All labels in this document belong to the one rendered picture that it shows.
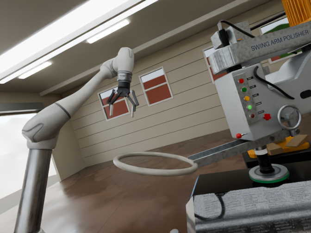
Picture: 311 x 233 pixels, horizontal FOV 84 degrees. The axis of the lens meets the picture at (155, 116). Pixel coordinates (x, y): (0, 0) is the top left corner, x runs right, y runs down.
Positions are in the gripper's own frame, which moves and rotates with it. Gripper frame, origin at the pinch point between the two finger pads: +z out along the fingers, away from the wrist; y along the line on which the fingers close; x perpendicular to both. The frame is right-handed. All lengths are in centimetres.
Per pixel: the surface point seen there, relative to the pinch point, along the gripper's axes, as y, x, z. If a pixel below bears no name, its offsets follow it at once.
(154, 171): 25.7, -23.7, 25.4
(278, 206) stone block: 93, 5, 46
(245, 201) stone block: 78, 12, 48
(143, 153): 11.4, 18.5, 25.9
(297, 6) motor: 108, 21, -80
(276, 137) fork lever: 94, 13, 7
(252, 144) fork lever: 79, 9, 13
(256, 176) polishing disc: 85, 15, 33
